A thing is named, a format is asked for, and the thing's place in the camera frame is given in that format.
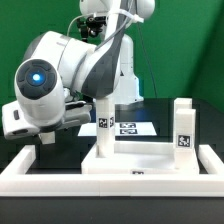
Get white desk top panel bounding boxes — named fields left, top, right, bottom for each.
left=81, top=141, right=199, bottom=175

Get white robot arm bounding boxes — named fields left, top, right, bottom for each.
left=2, top=0, right=155, bottom=139

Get white cable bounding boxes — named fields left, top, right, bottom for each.
left=66, top=13, right=94, bottom=38

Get marker tag sheet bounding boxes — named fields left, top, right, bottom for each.
left=78, top=122, right=157, bottom=136

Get black camera on mount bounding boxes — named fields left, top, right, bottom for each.
left=86, top=16, right=106, bottom=28

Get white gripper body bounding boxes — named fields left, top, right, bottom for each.
left=2, top=101, right=92, bottom=140

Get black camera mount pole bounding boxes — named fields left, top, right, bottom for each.
left=76, top=17, right=100, bottom=42

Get white U-shaped fence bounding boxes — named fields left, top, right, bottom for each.
left=0, top=145, right=224, bottom=197

